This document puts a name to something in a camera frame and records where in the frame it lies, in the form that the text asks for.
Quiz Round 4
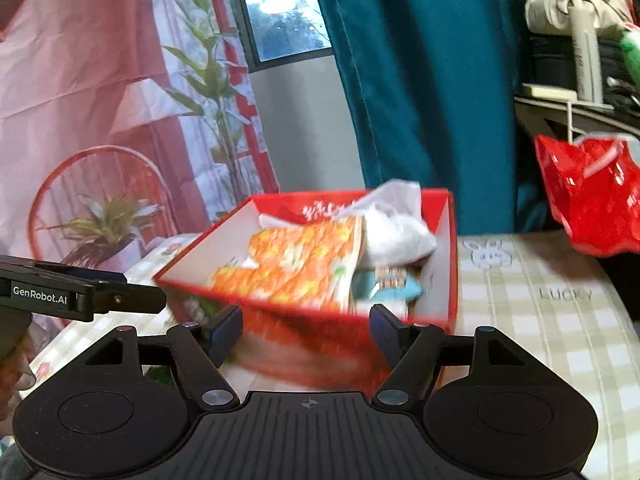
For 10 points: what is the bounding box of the blue snack packet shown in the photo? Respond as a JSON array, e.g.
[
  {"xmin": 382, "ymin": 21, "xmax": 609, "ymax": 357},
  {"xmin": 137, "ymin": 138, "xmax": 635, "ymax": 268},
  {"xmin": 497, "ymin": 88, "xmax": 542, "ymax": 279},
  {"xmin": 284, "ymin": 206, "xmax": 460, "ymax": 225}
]
[{"xmin": 350, "ymin": 265, "xmax": 423, "ymax": 313}]

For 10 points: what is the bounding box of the orange flower-patterned packet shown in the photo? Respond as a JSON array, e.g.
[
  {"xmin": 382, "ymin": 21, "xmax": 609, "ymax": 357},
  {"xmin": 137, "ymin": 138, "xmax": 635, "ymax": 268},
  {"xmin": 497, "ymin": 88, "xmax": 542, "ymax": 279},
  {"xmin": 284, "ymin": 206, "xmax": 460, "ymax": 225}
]
[{"xmin": 210, "ymin": 216, "xmax": 365, "ymax": 316}]

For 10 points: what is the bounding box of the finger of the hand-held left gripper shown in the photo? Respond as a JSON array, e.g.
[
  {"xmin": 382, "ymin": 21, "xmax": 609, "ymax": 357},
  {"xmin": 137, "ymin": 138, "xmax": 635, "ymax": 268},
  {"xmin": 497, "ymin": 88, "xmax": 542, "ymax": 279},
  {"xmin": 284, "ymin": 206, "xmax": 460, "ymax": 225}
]
[{"xmin": 92, "ymin": 282, "xmax": 167, "ymax": 316}]

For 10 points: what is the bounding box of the checkered bed sheet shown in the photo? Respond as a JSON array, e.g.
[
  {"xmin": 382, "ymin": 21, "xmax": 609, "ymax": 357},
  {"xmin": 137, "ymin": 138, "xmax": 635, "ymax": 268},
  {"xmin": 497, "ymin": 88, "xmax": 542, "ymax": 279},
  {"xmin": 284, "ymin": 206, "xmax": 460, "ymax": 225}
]
[{"xmin": 0, "ymin": 232, "xmax": 640, "ymax": 480}]

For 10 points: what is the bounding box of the window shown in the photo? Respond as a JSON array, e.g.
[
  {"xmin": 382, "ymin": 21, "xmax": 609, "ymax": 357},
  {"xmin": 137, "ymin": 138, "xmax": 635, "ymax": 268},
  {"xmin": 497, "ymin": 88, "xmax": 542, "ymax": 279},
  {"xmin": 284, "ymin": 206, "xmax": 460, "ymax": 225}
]
[{"xmin": 225, "ymin": 0, "xmax": 333, "ymax": 72}]

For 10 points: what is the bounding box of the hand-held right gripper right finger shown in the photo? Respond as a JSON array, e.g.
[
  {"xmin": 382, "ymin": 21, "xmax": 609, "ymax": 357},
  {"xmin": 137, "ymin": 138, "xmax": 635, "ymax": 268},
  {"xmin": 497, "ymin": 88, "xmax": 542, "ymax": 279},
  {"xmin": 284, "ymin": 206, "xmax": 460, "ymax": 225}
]
[{"xmin": 369, "ymin": 304, "xmax": 523, "ymax": 407}]

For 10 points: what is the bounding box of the black case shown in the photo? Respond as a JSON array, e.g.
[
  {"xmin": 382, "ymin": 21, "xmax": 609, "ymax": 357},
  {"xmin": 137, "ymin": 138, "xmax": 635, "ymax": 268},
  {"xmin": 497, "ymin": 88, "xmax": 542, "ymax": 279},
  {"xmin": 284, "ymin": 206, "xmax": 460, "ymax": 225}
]
[{"xmin": 530, "ymin": 35, "xmax": 640, "ymax": 97}]

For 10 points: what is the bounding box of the teal curtain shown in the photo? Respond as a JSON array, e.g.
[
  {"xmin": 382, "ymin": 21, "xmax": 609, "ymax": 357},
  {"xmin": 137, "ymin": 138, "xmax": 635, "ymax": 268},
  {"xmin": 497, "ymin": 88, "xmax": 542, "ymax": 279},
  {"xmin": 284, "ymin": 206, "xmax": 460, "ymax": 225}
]
[{"xmin": 305, "ymin": 0, "xmax": 551, "ymax": 236}]

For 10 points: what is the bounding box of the beige drawstring bag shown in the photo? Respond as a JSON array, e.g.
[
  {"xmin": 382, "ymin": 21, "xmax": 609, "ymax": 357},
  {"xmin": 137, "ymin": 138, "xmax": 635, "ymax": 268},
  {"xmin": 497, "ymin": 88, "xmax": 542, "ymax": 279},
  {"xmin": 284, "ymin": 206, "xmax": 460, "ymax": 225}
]
[{"xmin": 525, "ymin": 0, "xmax": 633, "ymax": 41}]

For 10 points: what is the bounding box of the red plastic bag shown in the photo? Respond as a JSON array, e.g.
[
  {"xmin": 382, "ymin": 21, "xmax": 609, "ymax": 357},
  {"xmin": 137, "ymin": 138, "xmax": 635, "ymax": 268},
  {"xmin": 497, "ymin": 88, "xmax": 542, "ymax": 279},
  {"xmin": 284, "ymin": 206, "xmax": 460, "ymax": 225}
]
[{"xmin": 534, "ymin": 132, "xmax": 640, "ymax": 258}]

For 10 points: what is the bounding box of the white spray bottle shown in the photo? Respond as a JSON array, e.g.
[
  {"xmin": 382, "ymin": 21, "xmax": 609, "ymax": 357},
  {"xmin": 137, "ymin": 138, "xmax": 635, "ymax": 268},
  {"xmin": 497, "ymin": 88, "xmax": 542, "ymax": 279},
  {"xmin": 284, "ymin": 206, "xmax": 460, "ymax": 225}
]
[{"xmin": 570, "ymin": 2, "xmax": 606, "ymax": 103}]

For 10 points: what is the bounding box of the printed wall cloth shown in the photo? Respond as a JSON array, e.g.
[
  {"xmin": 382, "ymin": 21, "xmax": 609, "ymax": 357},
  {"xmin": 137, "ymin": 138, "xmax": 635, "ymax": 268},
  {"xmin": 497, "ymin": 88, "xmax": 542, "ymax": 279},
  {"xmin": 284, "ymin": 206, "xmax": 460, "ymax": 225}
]
[{"xmin": 0, "ymin": 0, "xmax": 281, "ymax": 271}]

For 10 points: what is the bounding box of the white plastic bag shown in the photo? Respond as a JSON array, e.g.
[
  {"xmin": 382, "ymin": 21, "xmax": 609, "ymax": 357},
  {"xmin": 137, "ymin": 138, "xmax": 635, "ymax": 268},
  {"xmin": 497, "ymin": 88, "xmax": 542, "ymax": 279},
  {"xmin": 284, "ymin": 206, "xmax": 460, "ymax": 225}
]
[{"xmin": 260, "ymin": 180, "xmax": 438, "ymax": 266}]

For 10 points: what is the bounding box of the red cardboard box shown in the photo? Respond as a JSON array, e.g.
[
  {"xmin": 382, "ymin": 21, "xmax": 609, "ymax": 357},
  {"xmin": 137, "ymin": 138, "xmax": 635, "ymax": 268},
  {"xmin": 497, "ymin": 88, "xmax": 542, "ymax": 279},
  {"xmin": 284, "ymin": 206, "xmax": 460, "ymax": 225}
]
[{"xmin": 152, "ymin": 189, "xmax": 458, "ymax": 391}]

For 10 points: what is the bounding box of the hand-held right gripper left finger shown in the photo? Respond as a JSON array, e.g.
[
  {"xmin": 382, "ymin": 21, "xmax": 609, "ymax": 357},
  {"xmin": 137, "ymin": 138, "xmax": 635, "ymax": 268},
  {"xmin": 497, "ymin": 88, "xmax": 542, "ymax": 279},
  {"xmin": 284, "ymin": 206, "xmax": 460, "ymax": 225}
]
[{"xmin": 85, "ymin": 305, "xmax": 244, "ymax": 408}]

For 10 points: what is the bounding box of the white wire rack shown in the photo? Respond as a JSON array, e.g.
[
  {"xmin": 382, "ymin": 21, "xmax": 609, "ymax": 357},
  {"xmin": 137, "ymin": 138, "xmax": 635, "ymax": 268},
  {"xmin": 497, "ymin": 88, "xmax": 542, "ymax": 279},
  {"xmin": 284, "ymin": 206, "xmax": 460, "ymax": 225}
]
[{"xmin": 515, "ymin": 82, "xmax": 640, "ymax": 147}]

